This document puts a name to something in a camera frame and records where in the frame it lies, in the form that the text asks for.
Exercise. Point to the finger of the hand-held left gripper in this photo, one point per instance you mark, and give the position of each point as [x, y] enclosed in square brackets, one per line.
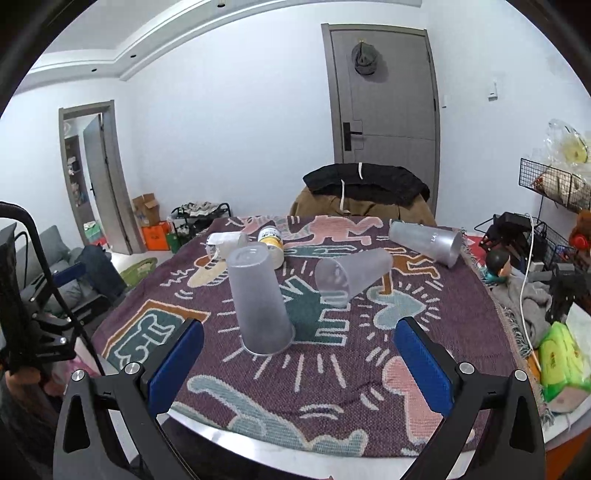
[69, 274]
[53, 341]

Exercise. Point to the small white cup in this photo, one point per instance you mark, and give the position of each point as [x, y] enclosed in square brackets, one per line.
[226, 240]

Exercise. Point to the red stuffed toy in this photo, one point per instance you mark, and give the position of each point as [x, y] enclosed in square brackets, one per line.
[581, 233]

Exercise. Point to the grey closed door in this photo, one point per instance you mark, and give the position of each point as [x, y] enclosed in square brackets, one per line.
[388, 115]

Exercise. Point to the black clamp stand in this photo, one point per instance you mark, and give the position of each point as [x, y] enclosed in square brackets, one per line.
[565, 286]

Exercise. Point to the upright-base translucent plastic cup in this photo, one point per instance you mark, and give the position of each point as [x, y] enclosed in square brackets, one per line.
[258, 304]

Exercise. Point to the black shoe rack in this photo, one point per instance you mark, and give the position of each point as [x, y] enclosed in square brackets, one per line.
[198, 226]

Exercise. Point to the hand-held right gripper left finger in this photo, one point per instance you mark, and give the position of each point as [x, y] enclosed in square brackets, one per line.
[178, 369]

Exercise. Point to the brown chair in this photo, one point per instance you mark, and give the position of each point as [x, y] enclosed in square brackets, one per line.
[323, 203]

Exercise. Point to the grey cap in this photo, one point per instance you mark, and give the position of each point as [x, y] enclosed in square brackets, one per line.
[365, 57]

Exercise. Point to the green floor mat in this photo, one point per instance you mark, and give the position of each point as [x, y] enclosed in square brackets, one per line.
[138, 272]

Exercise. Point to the grey cloth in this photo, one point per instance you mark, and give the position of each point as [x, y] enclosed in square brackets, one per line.
[526, 304]

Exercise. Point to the black jacket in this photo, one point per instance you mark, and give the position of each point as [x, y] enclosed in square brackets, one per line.
[383, 182]

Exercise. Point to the clear plastic bag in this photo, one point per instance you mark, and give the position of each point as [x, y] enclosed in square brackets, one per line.
[565, 143]

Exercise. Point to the person's left hand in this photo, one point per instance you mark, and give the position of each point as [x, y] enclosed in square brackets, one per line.
[25, 381]

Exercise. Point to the grey open door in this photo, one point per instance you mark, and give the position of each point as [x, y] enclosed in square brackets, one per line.
[104, 184]

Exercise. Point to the yellow label can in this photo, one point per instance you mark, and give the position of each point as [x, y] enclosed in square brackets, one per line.
[271, 237]

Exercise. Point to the green tissue packet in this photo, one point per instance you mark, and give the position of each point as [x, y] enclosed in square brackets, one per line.
[561, 360]

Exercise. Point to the grey sofa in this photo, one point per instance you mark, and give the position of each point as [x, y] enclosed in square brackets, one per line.
[55, 249]

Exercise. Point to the dark clothes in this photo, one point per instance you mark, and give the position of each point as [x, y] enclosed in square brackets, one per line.
[101, 272]

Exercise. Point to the printed blanket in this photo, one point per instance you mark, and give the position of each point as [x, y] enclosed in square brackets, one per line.
[323, 369]

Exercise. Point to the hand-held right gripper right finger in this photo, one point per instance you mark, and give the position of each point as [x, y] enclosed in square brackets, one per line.
[422, 364]

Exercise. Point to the orange box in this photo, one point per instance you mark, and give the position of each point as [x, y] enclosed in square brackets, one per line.
[156, 236]

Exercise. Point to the doll head figure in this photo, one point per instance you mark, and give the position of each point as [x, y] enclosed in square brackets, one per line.
[497, 265]

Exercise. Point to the translucent grey plastic cup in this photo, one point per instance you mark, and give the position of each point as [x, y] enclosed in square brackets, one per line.
[425, 240]
[355, 274]

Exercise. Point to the cardboard box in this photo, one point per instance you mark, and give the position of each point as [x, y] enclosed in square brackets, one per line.
[147, 210]

